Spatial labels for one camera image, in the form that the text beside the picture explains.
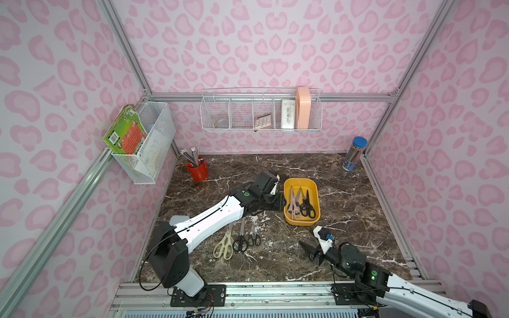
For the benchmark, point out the white wire wall shelf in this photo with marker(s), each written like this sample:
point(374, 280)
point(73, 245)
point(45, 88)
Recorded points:
point(242, 106)

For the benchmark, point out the cream green handled scissors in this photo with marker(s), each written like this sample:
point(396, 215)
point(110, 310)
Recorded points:
point(224, 249)

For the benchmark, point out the yellow plastic storage box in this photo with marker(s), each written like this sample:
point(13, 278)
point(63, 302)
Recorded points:
point(291, 210)

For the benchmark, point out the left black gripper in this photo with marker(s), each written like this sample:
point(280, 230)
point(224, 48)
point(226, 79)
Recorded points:
point(272, 199)

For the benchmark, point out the blue lid pencil tube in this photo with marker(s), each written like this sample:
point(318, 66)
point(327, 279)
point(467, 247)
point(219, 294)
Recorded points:
point(356, 149)

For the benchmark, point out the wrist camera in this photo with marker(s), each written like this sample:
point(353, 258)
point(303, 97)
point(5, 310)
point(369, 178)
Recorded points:
point(325, 238)
point(274, 190)

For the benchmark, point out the all black scissors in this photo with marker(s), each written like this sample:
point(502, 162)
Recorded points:
point(311, 210)

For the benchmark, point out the white mesh wall basket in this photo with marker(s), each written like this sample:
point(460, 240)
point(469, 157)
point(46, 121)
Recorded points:
point(154, 116)

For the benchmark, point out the small calculator on shelf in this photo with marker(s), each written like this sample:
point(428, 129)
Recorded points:
point(263, 121)

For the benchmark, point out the pens in red cup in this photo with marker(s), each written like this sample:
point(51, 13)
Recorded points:
point(192, 155)

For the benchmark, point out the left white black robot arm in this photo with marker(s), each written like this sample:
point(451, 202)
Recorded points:
point(170, 245)

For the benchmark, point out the pink case on shelf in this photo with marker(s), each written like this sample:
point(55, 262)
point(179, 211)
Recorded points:
point(303, 103)

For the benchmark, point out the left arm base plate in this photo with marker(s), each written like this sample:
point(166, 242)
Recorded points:
point(210, 293)

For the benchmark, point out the small black handled scissors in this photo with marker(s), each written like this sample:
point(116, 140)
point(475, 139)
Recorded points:
point(254, 238)

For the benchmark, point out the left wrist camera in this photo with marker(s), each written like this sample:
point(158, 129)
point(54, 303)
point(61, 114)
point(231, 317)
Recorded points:
point(274, 190)

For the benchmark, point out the white floral case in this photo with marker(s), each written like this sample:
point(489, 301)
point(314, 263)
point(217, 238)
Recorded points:
point(288, 114)

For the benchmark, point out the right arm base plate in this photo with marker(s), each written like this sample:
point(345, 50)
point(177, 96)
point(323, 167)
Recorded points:
point(353, 294)

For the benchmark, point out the red pen cup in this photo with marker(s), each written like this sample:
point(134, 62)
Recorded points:
point(199, 173)

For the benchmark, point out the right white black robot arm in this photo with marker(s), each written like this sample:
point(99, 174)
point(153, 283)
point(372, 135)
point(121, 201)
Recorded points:
point(376, 286)

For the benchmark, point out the black handled medium scissors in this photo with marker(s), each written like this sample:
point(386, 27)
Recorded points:
point(303, 207)

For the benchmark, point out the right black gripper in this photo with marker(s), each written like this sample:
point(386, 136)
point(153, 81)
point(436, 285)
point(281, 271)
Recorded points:
point(318, 250)

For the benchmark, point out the white paper in basket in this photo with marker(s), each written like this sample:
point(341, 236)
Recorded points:
point(152, 154)

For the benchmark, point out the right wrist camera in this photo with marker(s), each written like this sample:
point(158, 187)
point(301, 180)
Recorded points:
point(325, 238)

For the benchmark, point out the green red booklet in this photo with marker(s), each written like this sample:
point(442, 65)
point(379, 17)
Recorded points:
point(127, 134)

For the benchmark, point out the black handled steel scissors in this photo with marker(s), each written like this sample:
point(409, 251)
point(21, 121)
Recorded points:
point(240, 244)

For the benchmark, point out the pink kitchen scissors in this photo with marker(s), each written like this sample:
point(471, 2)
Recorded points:
point(293, 206)

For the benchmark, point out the tape roll on shelf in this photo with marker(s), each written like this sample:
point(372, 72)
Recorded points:
point(221, 122)

